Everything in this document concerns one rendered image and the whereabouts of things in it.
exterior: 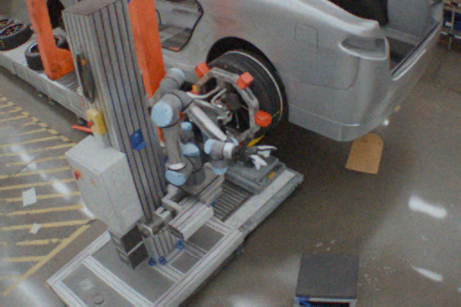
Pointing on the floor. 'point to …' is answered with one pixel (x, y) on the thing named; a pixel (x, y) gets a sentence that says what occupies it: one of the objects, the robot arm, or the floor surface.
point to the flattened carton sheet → (366, 154)
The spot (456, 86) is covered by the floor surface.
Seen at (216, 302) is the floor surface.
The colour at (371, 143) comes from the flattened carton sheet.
